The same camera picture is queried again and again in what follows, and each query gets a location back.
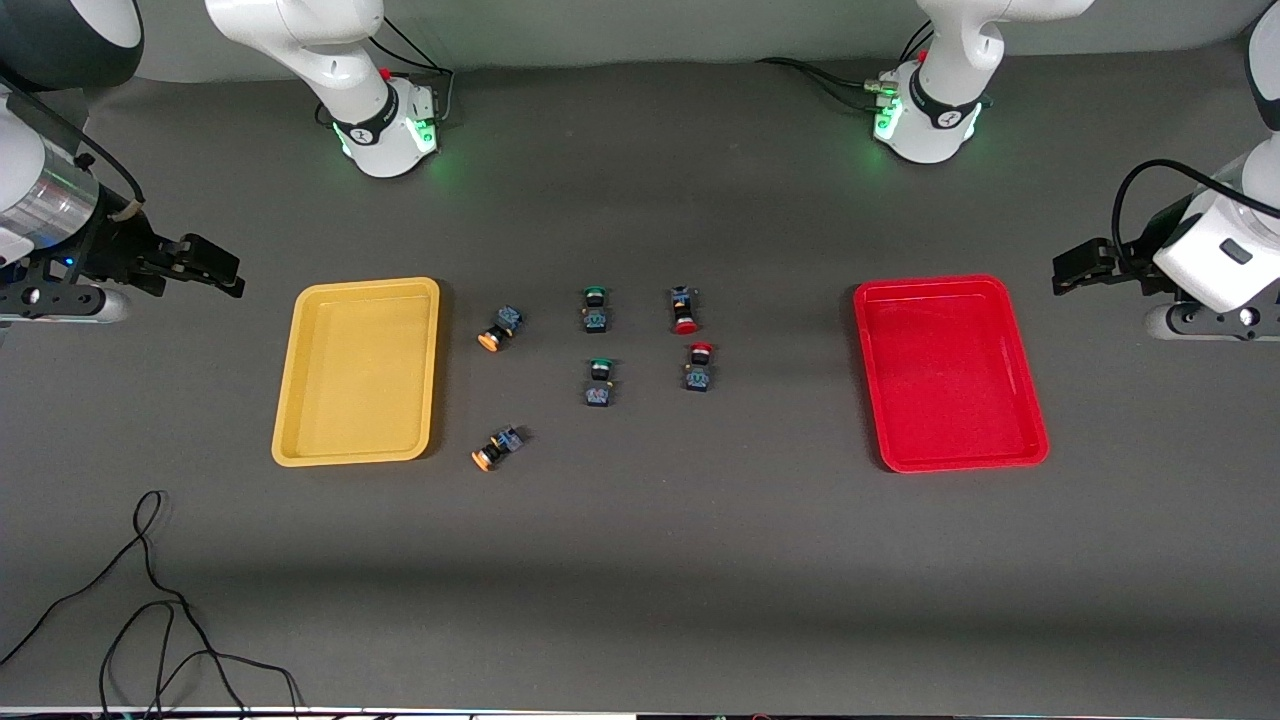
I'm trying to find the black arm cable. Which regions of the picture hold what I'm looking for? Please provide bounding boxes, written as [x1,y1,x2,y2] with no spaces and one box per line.
[0,70,147,216]
[1112,159,1280,276]

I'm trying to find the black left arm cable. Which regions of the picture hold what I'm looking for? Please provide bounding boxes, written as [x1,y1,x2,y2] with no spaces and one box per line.
[1112,159,1280,276]

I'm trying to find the black cable on table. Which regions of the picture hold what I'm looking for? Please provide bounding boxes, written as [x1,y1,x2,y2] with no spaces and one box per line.
[0,489,303,720]

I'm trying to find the orange-yellow push button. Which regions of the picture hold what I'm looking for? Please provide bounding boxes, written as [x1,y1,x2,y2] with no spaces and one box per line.
[471,424,528,473]
[477,305,527,353]

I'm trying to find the yellow plastic tray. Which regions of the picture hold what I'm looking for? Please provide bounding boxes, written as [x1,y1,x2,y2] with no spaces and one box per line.
[272,277,442,468]

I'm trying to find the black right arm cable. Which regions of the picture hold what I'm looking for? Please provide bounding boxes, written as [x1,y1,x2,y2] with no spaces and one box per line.
[0,70,147,216]

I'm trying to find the black right base cables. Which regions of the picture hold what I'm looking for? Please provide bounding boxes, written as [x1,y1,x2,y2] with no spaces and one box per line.
[315,15,457,129]

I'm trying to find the black base cables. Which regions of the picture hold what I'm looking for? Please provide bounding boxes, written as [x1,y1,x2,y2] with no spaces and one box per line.
[756,20,936,116]
[315,15,457,129]

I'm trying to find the black left base cables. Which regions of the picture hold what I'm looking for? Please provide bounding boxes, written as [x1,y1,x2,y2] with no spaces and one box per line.
[756,20,936,116]

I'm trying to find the red plastic tray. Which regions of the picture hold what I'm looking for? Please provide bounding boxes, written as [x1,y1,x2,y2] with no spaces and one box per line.
[853,274,1051,474]

